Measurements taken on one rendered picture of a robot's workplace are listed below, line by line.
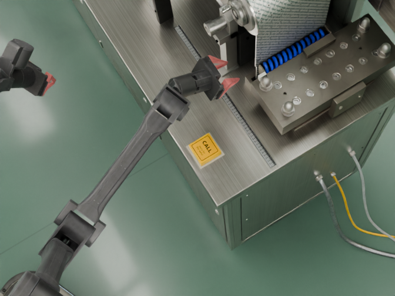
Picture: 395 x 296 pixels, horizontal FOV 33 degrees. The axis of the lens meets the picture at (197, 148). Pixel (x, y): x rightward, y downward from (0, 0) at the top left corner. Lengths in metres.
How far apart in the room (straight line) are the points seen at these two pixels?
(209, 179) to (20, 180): 1.28
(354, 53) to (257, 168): 0.42
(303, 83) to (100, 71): 1.42
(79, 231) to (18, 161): 1.42
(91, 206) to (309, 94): 0.68
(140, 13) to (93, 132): 0.96
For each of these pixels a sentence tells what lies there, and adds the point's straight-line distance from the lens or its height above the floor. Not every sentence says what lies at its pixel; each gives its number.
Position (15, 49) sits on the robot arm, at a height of 1.27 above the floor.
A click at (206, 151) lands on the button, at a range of 1.93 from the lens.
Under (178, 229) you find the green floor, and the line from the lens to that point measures 2.83.
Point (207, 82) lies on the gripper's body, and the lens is 1.76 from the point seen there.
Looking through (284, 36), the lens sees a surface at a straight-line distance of 1.87.
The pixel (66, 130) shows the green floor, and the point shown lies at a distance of 3.04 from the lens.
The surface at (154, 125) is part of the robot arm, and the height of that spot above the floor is 1.21.
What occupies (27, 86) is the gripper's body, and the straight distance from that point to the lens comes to 1.87.
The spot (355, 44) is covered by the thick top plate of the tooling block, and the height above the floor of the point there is 1.03.
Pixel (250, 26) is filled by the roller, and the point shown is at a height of 1.25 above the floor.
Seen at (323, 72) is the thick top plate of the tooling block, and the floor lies 1.03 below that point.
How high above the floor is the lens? 2.75
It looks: 71 degrees down
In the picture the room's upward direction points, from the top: 12 degrees counter-clockwise
